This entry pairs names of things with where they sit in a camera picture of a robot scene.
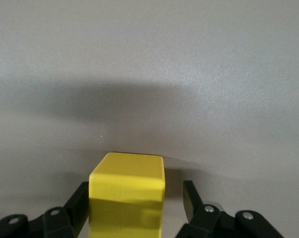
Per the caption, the brown table mat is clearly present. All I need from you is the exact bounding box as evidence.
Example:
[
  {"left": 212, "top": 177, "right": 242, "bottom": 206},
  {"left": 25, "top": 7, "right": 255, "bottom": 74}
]
[{"left": 0, "top": 0, "right": 299, "bottom": 238}]

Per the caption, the yellow cube block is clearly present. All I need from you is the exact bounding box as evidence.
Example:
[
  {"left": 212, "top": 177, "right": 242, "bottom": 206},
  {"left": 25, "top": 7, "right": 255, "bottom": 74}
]
[{"left": 88, "top": 151, "right": 166, "bottom": 238}]

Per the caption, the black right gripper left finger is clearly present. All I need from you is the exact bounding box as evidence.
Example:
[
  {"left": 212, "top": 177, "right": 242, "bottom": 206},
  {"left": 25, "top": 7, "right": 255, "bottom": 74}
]
[{"left": 0, "top": 181, "right": 90, "bottom": 238}]

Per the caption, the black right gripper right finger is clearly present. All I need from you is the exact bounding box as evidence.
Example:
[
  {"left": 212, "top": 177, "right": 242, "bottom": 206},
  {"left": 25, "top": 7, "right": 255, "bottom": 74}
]
[{"left": 181, "top": 180, "right": 283, "bottom": 238}]

